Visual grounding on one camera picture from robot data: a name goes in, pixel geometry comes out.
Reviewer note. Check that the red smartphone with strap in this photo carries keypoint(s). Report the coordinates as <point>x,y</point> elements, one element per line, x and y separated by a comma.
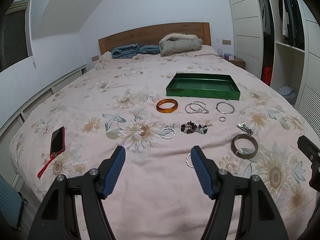
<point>57,146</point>

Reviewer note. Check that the glass cup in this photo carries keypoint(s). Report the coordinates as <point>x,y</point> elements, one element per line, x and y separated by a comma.
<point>220,52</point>

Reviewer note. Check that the teal bin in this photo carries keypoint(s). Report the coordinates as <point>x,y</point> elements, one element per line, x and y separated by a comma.
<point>12,204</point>

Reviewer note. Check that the amber resin bangle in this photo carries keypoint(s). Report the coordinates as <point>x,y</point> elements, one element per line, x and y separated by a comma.
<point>167,106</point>

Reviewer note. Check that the folded clothes on shelf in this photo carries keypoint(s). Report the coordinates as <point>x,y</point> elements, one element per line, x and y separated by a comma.
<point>288,93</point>

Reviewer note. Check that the white wardrobe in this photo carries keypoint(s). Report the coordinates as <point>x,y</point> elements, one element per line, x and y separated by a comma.
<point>292,66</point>

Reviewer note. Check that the hanging clothes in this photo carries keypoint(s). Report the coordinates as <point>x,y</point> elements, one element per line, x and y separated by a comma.
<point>291,21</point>

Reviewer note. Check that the wooden nightstand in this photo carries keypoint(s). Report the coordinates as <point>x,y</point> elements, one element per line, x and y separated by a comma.
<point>238,62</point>

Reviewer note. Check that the dark brown wooden bangle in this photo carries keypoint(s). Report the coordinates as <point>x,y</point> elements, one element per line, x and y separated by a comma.
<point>244,146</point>

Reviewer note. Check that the window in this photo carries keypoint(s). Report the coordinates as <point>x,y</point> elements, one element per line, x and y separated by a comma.
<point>15,34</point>

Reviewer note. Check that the wooden headboard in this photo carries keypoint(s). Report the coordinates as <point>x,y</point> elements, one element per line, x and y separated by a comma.
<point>151,35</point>

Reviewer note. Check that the thin silver bangle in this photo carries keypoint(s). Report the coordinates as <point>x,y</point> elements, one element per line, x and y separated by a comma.
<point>225,108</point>

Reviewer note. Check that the green jewelry tray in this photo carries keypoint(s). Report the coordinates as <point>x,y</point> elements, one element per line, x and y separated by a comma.
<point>200,85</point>

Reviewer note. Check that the blue folded blanket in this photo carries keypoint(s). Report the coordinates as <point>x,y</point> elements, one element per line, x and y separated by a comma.
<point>130,50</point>

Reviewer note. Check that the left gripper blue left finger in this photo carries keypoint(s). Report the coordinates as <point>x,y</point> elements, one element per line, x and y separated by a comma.
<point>111,169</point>

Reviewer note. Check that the grey fur-trimmed coat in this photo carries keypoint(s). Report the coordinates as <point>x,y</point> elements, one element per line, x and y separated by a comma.
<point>178,43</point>

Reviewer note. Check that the red container in wardrobe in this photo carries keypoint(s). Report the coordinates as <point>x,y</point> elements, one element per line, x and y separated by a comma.
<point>267,75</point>

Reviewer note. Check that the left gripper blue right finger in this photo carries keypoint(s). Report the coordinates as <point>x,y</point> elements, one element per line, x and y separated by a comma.
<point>204,171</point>

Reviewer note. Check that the floral pink bedspread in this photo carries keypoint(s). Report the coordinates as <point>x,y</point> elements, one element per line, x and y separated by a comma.
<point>158,195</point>

